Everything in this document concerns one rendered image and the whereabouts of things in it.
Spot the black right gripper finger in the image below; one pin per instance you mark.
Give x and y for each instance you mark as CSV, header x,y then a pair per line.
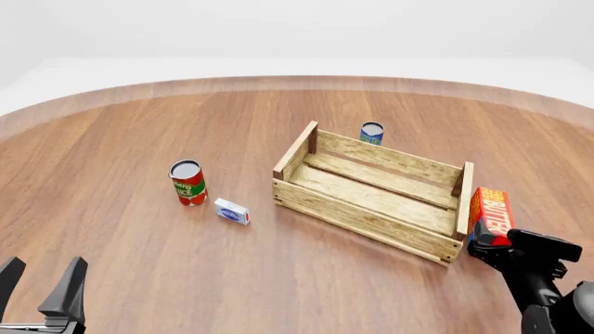
x,y
484,234

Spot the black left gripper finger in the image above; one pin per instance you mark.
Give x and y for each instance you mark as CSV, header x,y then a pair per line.
x,y
67,295
8,278

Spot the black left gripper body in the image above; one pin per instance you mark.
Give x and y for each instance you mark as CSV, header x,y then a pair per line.
x,y
42,328

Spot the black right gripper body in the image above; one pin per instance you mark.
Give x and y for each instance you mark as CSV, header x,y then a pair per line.
x,y
492,253

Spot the red orange butter box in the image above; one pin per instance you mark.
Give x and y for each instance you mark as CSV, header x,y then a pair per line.
x,y
495,210

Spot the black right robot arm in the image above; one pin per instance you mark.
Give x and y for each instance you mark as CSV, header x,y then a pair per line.
x,y
538,299

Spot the wooden slat tray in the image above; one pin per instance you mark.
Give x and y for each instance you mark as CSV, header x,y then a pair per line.
x,y
371,195

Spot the blue soup tin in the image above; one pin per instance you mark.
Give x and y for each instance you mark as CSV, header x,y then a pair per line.
x,y
372,135

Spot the red green tomato sauce tin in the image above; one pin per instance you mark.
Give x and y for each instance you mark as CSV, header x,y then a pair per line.
x,y
189,188

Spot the small white blue box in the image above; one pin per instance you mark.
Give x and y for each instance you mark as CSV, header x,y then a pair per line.
x,y
232,211

